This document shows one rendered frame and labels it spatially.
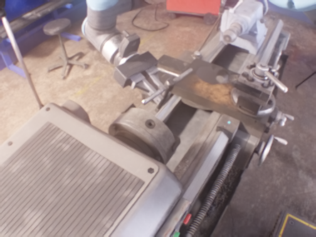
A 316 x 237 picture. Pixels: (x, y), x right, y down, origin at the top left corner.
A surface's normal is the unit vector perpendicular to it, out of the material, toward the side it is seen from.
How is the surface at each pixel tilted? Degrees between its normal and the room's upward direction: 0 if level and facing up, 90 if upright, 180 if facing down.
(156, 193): 45
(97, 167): 0
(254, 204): 0
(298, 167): 0
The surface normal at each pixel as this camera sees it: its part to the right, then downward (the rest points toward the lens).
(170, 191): 0.58, -0.19
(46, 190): -0.01, -0.67
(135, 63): 0.29, -0.47
